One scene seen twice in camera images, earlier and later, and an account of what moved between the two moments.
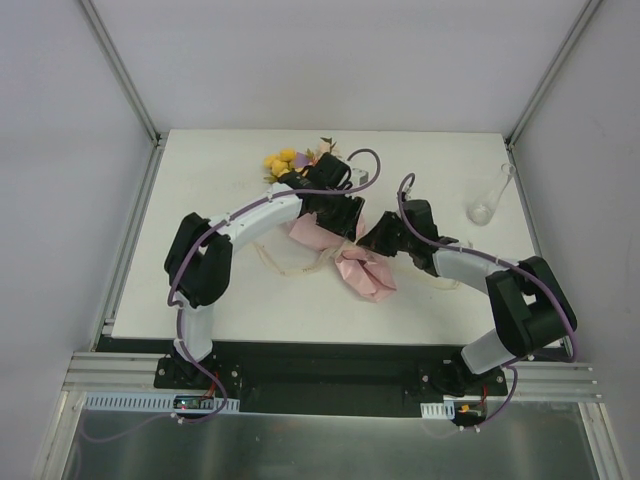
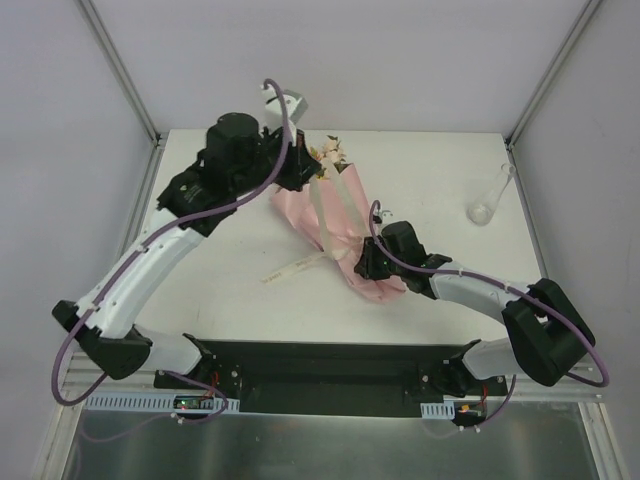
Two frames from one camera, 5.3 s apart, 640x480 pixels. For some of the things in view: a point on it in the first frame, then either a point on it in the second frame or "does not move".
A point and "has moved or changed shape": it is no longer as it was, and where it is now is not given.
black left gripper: (343, 215) -> (293, 163)
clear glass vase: (481, 207) does not move
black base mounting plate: (393, 379) does not move
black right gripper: (385, 235) -> (370, 260)
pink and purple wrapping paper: (363, 266) has moved or changed shape
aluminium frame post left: (120, 74) does not move
